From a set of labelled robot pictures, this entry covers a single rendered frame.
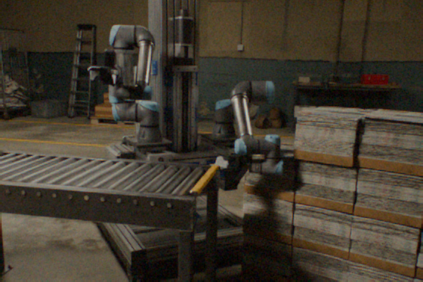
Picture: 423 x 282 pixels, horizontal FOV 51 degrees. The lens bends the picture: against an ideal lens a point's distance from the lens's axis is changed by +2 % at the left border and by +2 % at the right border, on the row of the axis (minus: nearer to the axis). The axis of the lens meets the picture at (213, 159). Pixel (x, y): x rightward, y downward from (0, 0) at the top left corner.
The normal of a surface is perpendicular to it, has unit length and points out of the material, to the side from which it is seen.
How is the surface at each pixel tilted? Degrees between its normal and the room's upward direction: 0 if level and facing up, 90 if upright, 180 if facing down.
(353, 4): 90
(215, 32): 90
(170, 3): 90
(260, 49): 90
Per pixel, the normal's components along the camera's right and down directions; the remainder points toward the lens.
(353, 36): -0.19, 0.21
